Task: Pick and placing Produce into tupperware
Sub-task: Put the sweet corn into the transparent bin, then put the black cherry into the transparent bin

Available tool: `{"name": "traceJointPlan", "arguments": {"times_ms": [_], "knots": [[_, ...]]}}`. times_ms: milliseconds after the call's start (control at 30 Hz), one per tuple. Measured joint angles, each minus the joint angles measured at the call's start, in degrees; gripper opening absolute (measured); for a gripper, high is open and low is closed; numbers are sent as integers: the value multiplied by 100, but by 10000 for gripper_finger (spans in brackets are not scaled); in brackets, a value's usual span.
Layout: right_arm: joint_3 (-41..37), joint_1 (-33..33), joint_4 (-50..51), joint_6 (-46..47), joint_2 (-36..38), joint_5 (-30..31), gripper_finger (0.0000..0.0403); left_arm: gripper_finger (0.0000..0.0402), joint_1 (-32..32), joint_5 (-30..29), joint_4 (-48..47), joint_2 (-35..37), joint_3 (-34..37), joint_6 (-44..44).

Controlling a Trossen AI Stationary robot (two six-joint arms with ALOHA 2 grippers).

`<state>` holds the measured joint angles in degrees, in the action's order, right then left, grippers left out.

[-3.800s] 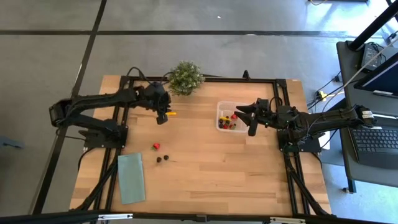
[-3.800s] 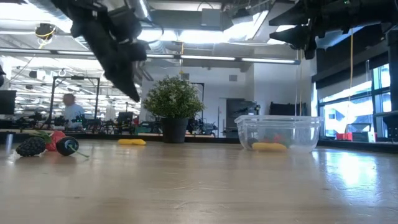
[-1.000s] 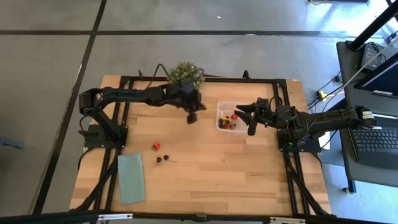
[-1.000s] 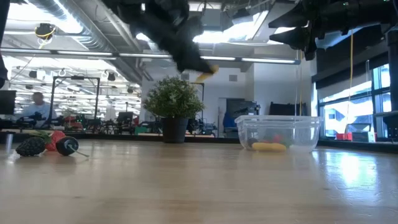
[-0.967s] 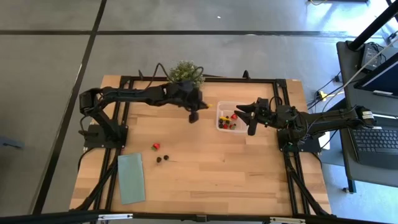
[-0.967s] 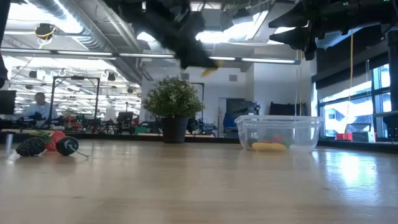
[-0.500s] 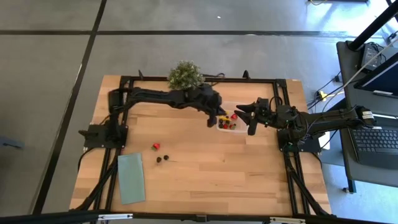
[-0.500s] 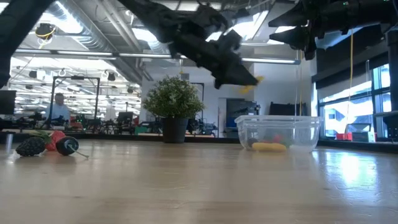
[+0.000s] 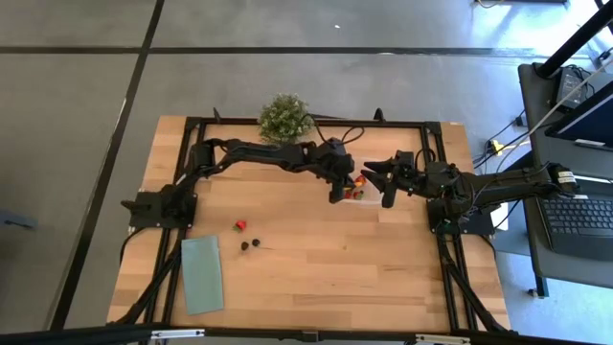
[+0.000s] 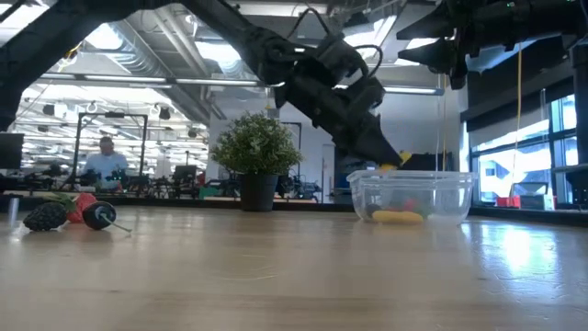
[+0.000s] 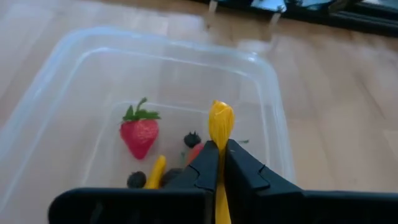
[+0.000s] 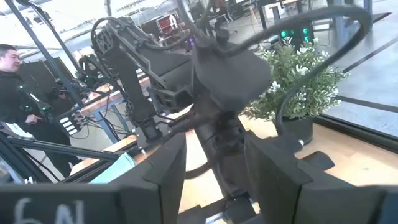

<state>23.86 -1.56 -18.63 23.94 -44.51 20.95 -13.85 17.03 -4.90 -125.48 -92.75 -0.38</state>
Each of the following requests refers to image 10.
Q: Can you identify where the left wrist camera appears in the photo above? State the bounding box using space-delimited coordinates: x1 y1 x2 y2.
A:
316 34 368 79

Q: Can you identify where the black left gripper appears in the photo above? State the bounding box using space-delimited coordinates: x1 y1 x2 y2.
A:
275 68 403 169

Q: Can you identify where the clear plastic tupperware container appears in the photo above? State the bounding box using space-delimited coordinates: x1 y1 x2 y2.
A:
346 169 477 226

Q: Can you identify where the black cabinet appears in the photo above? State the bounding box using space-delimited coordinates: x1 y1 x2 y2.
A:
334 155 357 204

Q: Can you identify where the background robot workstation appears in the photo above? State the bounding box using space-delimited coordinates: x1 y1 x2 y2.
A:
283 174 322 202

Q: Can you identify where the large black toy blackberry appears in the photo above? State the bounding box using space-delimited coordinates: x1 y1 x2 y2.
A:
22 201 69 233

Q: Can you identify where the green plant in black pot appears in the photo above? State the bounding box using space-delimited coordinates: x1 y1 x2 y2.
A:
209 111 304 212

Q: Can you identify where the red toy strawberry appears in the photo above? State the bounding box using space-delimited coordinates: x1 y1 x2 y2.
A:
45 191 99 225
398 196 433 217

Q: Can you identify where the white hanging cord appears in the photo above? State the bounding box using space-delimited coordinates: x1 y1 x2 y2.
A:
435 73 447 172

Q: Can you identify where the person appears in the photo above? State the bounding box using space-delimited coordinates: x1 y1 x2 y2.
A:
82 135 130 190

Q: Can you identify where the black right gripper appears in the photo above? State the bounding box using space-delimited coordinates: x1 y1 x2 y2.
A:
397 6 511 91

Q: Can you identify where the long ceiling light bar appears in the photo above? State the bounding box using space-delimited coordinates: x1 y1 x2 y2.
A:
39 73 445 97

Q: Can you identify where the black computer monitor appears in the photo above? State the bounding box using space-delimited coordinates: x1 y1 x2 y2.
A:
0 132 25 170

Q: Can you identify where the black couch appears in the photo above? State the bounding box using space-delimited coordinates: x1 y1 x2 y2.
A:
411 152 456 172

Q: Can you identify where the yellow toy banana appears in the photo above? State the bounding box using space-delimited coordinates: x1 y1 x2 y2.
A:
371 210 424 225

